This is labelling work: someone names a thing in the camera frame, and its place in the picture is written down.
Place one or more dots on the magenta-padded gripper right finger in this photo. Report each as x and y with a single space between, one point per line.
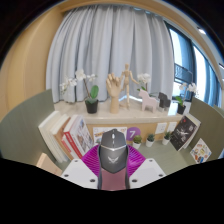
146 171

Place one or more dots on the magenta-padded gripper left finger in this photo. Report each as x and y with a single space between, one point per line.
80 171

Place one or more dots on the dark grey computer mouse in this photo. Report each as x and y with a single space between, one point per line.
113 155

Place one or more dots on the small plant in white pot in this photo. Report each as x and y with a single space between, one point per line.
150 142
166 140
137 144

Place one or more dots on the large cream cover book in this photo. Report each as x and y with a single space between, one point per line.
48 164

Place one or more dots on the red book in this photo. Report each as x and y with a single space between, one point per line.
70 136

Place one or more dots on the photo cover magazine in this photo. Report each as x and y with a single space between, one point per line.
83 133

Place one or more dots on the round purple number sign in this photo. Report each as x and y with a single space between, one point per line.
133 134

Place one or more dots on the white sticker sheet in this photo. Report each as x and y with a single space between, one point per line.
98 133

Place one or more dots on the black cover book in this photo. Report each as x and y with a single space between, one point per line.
184 131

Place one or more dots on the colourful illustrated white card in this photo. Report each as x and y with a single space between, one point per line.
200 150

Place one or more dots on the large white orchid, black pot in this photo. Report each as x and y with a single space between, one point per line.
91 106

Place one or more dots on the pale pink horse figurine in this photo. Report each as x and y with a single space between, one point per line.
148 101

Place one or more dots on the small white orchid, black pot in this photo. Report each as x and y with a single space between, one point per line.
181 109

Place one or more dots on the black horse figurine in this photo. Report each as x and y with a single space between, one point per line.
164 100

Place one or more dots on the wooden hand model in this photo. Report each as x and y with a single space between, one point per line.
114 90

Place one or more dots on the white orchid flowers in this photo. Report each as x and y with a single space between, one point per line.
144 79

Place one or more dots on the wooden artist mannequin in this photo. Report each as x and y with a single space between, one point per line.
127 80

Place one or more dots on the light grey curtain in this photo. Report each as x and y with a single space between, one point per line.
110 40

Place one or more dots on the white wall socket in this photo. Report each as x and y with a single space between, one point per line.
172 127
161 128

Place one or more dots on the window with dark frame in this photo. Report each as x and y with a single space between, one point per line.
200 66

